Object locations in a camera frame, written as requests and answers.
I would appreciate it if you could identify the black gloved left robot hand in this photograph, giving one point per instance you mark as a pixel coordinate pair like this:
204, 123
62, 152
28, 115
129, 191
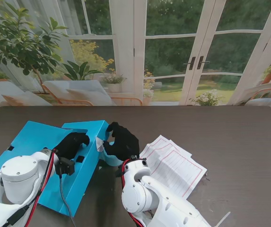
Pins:
71, 144

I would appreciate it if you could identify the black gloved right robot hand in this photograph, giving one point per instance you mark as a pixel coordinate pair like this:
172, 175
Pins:
125, 144

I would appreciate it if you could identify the light blue label roll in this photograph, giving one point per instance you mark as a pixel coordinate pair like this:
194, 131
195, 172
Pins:
111, 162

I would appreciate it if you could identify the peeled white label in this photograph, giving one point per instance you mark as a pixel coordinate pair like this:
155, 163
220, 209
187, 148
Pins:
99, 144

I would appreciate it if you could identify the blue file box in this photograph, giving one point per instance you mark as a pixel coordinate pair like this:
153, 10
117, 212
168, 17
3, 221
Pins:
36, 137

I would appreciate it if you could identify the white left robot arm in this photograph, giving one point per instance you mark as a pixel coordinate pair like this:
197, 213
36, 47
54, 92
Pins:
19, 175

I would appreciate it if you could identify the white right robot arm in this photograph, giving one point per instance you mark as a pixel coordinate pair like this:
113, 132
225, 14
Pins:
149, 196

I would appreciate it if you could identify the printed garden room backdrop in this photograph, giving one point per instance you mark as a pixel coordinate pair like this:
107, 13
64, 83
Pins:
168, 47

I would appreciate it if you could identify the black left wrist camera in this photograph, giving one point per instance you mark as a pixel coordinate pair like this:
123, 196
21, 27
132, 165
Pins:
65, 166

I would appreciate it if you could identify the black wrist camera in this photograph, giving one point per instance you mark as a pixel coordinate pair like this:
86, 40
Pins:
65, 166
120, 171

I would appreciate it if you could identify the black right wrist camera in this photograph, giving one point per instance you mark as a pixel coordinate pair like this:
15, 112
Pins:
120, 171

